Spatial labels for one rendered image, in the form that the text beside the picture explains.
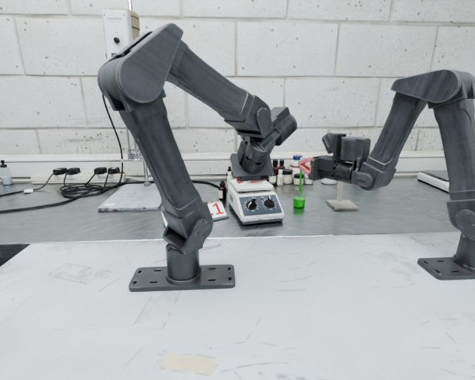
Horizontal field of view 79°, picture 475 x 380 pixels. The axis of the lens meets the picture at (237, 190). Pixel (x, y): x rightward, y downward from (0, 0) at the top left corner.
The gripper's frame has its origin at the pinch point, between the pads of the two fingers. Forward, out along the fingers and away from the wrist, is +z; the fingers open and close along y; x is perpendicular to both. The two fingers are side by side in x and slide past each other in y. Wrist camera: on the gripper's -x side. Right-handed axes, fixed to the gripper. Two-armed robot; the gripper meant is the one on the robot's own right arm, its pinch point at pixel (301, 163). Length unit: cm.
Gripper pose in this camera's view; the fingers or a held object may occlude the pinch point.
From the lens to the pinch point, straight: 96.6
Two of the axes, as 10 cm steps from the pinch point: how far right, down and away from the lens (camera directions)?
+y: -8.1, 1.7, -5.6
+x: 0.1, 9.6, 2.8
